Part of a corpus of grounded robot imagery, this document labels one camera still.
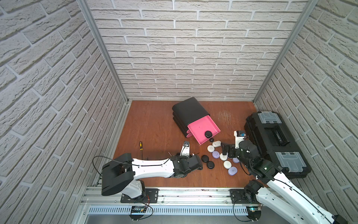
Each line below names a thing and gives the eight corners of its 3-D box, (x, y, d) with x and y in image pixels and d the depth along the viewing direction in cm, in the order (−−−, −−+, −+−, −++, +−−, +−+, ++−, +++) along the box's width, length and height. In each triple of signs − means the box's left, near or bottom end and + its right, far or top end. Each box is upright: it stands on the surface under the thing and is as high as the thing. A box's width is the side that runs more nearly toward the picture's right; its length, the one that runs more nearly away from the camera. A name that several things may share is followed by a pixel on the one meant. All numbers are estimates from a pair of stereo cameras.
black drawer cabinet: (182, 139, 97) (182, 126, 84) (170, 121, 107) (168, 106, 94) (206, 127, 104) (209, 113, 91) (192, 110, 114) (193, 96, 101)
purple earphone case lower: (228, 175, 83) (229, 174, 81) (226, 167, 86) (227, 166, 84) (237, 175, 83) (238, 174, 81) (235, 167, 86) (236, 166, 84)
